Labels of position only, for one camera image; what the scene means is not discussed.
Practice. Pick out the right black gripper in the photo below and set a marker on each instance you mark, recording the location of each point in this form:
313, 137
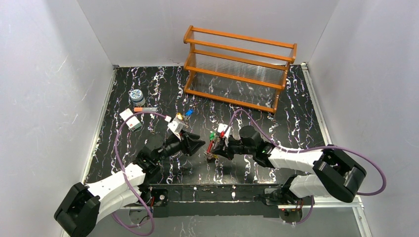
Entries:
224, 147

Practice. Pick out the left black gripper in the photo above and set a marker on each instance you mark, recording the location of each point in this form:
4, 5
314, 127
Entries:
183, 143

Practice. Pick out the green tag key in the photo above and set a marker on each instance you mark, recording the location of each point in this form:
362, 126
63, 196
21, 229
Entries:
212, 136

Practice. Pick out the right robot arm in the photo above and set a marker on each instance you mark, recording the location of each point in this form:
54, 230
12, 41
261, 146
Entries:
328, 172

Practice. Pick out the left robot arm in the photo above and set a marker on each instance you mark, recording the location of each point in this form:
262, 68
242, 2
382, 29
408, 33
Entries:
85, 205

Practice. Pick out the blue tag key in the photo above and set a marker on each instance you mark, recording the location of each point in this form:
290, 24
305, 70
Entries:
189, 113

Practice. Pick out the yellow tag key left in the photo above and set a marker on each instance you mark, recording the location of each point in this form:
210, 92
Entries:
182, 118

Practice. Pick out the white card box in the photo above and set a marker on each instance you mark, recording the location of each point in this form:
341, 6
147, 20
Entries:
133, 123

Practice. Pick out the orange grey marker pen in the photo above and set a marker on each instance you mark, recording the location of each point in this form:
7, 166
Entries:
145, 109

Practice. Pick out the blue white round jar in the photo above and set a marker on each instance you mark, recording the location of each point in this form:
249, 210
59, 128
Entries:
137, 98

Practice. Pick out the orange wooden shelf rack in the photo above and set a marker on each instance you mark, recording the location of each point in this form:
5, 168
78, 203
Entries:
237, 69

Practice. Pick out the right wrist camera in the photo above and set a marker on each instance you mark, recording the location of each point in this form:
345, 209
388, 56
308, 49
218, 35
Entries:
223, 131

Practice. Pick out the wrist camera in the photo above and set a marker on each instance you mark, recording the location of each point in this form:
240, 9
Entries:
223, 131
175, 126

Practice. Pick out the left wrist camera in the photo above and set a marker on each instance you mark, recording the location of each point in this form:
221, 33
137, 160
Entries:
175, 126

